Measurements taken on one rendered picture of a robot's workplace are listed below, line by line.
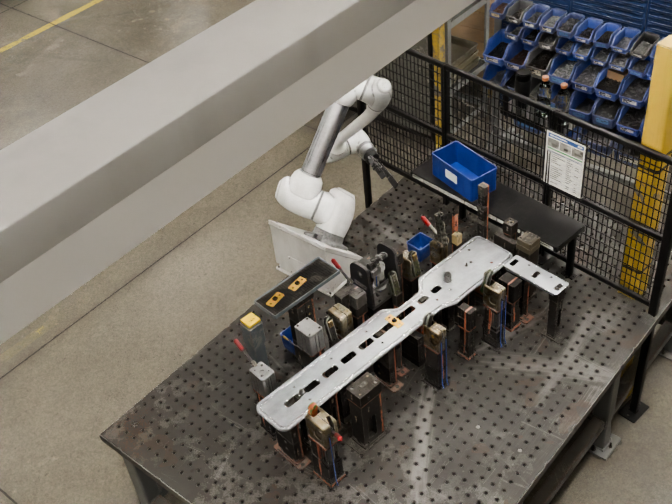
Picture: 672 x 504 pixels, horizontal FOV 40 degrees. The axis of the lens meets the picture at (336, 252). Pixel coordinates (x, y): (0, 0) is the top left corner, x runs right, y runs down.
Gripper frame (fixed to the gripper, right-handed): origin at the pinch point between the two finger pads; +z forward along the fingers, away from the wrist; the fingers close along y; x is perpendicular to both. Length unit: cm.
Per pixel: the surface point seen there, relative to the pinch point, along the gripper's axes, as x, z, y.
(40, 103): 201, -335, 64
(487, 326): 3, 99, -8
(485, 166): -41, 30, 4
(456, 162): -30.8, 11.5, 12.3
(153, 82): -42, 193, -321
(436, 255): 1, 61, -18
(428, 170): -18.2, 9.0, 4.0
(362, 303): 33, 73, -51
